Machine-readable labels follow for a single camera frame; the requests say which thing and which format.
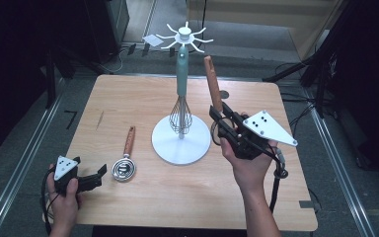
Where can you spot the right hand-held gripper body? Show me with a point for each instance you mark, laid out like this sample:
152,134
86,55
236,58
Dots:
266,128

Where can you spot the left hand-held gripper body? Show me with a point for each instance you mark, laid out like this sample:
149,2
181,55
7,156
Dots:
64,169

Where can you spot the white utensil hook rack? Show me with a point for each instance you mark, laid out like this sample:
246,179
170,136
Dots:
190,144

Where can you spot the person's left hand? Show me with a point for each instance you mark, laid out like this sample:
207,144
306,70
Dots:
65,210

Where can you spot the person's right hand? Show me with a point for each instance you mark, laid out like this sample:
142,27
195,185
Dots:
248,168

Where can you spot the dark round table grommet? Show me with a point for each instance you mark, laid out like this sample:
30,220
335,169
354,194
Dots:
225,94

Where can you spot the black tripod stand legs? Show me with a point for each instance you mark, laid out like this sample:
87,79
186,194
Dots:
289,70

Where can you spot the short black tape strip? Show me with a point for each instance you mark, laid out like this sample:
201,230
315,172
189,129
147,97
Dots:
131,49
145,49
171,52

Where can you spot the white paper sheet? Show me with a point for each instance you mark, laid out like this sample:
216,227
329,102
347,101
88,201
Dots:
152,40

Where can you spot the light wooden panel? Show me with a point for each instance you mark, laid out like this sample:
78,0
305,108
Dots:
260,13

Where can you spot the dark cabinet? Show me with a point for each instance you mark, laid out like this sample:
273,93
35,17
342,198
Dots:
107,26

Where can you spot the silver metal floor rail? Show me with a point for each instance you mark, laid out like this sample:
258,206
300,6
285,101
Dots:
19,164
339,171

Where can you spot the black metal stand post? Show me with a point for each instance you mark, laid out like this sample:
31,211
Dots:
50,82

